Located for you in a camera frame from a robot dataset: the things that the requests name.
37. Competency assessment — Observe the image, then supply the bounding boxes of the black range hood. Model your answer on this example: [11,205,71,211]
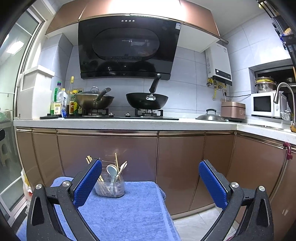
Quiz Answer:
[78,16,181,80]

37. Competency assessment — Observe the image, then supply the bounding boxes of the brown lower kitchen cabinets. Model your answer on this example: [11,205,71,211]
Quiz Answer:
[16,127,295,240]

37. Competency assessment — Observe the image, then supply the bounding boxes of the white plastic spork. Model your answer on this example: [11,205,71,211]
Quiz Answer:
[115,161,127,179]

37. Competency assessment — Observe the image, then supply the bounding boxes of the plastic bag on floor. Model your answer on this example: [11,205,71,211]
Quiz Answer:
[21,169,33,201]

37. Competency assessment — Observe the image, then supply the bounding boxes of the blue label clear bottle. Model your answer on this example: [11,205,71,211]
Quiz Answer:
[57,88,67,118]

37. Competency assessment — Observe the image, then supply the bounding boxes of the white box on counter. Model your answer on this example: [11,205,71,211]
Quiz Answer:
[16,65,55,120]

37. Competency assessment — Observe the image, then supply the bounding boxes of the light blue plastic spoon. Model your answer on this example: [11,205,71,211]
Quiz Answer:
[106,164,118,184]

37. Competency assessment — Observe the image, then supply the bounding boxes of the bronze wok with handle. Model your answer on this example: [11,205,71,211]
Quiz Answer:
[75,86,114,110]

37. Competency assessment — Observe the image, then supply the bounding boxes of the white gas water heater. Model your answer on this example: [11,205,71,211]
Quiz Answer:
[205,43,232,86]

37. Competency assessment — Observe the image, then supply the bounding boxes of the black gas stove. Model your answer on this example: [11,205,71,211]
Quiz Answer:
[40,108,180,121]

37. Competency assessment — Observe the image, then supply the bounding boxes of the pink rice cooker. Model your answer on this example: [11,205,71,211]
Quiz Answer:
[221,101,246,121]

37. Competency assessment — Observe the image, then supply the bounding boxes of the tall yellow cap bottle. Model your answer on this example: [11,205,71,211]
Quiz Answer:
[67,76,74,116]

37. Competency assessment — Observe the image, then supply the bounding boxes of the thin chopstick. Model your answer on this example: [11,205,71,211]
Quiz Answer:
[114,153,119,172]

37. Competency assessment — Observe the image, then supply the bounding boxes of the steel kitchen faucet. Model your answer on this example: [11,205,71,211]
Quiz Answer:
[273,81,296,130]

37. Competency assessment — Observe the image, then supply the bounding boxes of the steel pot lid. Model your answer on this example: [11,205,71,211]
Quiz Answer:
[196,108,228,122]

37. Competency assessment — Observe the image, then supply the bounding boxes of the glass sliding door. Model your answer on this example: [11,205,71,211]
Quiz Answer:
[1,7,45,225]

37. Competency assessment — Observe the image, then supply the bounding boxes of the dark sauce bottle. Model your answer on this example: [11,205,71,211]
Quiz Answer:
[71,90,80,116]

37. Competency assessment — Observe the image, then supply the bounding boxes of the steel pot on shelf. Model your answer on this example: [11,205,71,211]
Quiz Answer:
[255,77,276,93]

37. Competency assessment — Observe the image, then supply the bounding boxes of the white kitchen countertop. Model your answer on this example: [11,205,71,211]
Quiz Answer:
[13,118,295,145]

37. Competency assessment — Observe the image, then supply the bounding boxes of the black frying pan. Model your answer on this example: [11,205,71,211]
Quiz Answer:
[126,73,169,110]

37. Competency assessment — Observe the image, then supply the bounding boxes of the blue terry towel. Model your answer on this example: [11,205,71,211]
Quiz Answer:
[16,176,183,241]

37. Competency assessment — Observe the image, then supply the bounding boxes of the white microwave oven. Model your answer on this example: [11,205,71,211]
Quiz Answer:
[251,90,288,118]

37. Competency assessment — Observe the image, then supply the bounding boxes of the clear plastic utensil holder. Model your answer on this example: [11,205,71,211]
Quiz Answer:
[94,160,125,198]

